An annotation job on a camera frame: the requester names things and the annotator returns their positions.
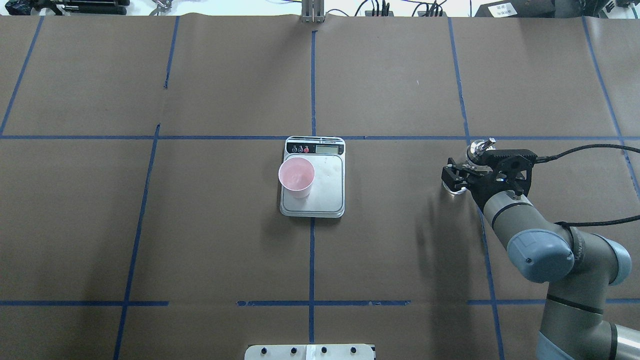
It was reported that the grey digital kitchen scale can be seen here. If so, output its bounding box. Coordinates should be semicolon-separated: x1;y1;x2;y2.
278;136;346;219

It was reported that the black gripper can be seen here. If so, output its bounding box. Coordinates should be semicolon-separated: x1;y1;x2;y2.
441;159;515;211

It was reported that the glass sauce dispenser bottle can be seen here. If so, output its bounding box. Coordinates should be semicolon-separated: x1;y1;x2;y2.
442;137;496;196

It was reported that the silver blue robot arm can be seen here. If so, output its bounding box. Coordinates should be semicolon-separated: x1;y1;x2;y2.
442;155;639;360

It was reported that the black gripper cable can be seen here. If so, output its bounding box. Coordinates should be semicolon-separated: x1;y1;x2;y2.
535;144;640;228

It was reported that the pink plastic cup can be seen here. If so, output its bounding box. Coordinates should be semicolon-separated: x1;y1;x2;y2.
278;157;316;199

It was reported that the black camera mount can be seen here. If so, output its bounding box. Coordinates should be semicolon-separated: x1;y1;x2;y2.
480;149;538;196

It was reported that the black folded tripod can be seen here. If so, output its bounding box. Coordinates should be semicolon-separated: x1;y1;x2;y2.
28;0;131;16

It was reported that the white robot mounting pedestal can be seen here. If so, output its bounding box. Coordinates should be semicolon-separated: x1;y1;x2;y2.
244;343;377;360

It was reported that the aluminium frame post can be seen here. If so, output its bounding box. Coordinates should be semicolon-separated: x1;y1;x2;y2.
300;0;326;24

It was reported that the black box with label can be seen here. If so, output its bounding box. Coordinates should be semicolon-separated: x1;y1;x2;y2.
473;0;556;18

